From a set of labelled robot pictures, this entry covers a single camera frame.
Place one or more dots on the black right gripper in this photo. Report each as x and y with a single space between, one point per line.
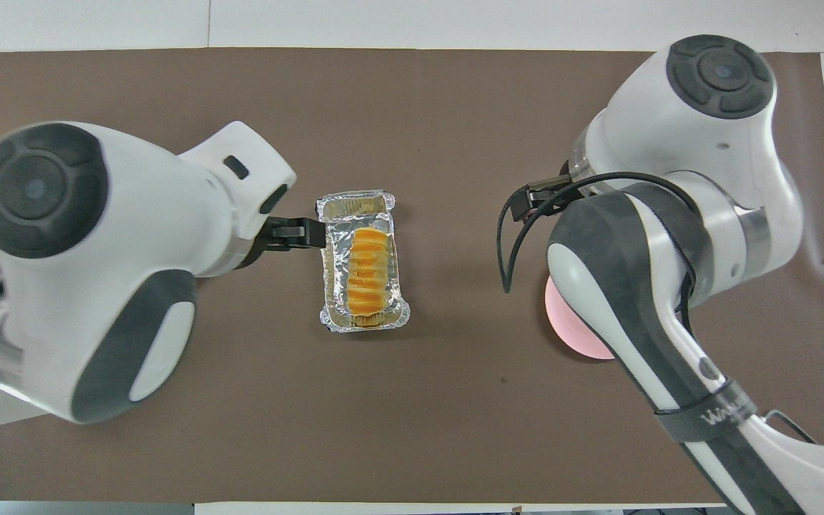
537 197

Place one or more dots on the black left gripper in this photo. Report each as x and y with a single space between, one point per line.
256 247

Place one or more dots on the aluminium foil tray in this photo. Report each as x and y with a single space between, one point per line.
333 286

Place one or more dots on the sliced yellow bread loaf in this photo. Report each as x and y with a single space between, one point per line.
369 275

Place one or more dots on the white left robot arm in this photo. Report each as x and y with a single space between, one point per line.
133 236

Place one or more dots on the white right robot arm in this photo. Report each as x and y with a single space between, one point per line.
712 143

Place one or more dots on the brown table mat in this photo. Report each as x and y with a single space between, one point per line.
455 107

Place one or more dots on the pink round plate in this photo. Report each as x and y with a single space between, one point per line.
573 329

